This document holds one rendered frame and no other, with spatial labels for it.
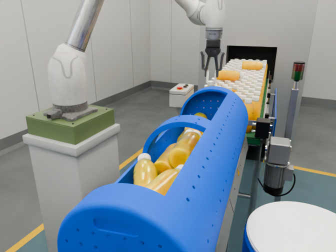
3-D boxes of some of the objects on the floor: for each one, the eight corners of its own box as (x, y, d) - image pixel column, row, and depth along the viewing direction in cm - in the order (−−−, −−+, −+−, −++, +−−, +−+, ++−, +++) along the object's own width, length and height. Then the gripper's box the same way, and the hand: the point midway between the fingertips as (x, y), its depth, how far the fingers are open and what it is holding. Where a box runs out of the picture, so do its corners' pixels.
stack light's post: (268, 237, 212) (291, 89, 173) (268, 233, 216) (291, 88, 176) (274, 238, 211) (299, 90, 171) (274, 234, 214) (298, 88, 175)
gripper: (196, 39, 153) (194, 83, 162) (228, 40, 148) (225, 86, 157) (199, 38, 160) (198, 80, 168) (230, 39, 155) (227, 83, 163)
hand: (211, 77), depth 161 cm, fingers closed on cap, 4 cm apart
